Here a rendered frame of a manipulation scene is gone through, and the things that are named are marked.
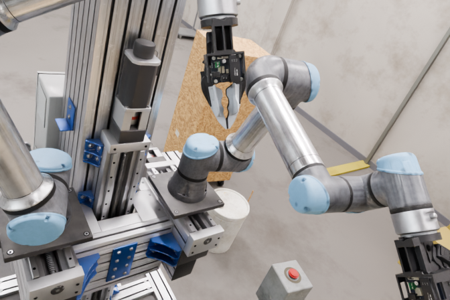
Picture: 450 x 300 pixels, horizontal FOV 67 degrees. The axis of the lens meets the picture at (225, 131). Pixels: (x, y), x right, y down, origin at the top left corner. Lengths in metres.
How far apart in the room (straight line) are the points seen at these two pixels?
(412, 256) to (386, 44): 4.10
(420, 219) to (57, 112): 1.18
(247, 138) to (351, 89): 3.80
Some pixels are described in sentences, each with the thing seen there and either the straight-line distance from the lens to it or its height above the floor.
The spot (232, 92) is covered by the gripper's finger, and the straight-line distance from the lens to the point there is 0.69.
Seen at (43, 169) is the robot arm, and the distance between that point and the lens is 0.96.
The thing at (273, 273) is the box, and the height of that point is 0.91.
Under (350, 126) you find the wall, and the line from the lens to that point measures 4.89.
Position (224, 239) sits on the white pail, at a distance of 2.47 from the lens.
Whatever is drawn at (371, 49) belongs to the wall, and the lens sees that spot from 4.79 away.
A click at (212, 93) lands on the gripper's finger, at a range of 0.68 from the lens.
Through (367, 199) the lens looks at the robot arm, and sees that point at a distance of 0.77.
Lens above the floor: 1.88
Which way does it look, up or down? 28 degrees down
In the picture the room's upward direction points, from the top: 20 degrees clockwise
